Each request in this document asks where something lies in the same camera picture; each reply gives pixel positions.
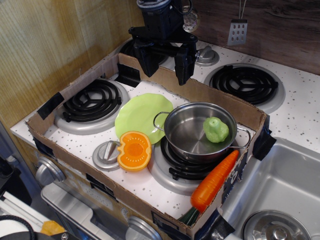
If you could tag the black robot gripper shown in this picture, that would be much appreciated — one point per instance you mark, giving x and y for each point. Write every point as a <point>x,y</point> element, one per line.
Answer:
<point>163,33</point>

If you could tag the light green toy broccoli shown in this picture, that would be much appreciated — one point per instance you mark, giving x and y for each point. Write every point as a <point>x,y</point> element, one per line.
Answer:
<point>215,130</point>

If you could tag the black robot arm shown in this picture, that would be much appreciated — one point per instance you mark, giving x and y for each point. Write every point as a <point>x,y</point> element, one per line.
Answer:
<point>163,34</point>

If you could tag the stainless steel pan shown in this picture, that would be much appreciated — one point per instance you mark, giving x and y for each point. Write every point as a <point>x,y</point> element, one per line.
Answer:
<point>183,129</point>

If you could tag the grey stove knob back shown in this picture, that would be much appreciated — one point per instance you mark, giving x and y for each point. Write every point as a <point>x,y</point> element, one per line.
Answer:
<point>207,57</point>

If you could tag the grey stove knob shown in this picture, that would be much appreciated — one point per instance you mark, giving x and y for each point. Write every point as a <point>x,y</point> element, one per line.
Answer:
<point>207,57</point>
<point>105,156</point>

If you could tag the hanging metal skimmer ladle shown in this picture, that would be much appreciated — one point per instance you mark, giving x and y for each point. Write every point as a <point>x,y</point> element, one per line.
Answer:
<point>191,19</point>

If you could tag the light green plastic plate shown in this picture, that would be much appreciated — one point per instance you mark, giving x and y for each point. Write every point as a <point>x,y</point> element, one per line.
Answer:
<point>145,114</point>

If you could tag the hanging metal slotted spatula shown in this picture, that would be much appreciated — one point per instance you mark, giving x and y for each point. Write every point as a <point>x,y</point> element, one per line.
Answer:
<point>238,27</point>

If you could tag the front left black burner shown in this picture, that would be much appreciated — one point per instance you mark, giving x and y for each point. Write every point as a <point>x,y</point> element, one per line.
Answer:
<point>93,109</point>

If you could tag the back right black burner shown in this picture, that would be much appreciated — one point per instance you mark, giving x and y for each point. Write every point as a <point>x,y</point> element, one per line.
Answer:
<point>251,83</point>

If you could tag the orange toy pumpkin slice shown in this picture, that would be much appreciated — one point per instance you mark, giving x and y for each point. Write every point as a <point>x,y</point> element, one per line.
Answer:
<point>135,151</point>

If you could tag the grey stove knob front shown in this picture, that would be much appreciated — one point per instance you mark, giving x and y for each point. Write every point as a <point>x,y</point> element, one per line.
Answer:
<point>105,156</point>

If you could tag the front right black burner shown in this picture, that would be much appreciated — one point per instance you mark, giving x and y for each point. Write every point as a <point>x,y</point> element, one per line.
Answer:
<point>175,173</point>

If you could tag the orange toy carrot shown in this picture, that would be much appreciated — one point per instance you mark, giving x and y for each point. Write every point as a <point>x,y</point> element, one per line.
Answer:
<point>207,190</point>

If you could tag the silver oven knob left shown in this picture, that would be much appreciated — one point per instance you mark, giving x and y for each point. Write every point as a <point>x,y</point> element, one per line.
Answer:
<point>48,172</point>

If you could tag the silver oven knob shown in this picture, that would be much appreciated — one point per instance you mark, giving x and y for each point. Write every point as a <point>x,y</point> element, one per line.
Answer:
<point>48,172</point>
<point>138,229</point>

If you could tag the brown cardboard fence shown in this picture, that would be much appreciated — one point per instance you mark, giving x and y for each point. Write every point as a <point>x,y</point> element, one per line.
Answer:
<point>122,193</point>

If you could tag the silver sink basin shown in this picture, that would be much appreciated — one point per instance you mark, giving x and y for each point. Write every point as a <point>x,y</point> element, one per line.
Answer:
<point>287,179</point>

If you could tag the silver oven knob right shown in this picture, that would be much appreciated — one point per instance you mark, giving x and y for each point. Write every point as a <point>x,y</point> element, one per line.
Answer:
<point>138,229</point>

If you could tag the silver sink drain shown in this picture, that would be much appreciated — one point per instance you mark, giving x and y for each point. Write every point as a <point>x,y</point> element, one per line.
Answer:
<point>273,225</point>

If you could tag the small orange yellow object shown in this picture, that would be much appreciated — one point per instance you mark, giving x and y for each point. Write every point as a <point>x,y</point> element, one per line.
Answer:
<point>51,228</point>

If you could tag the silver oven door handle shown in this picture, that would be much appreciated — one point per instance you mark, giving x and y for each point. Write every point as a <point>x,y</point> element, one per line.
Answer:
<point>73,210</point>

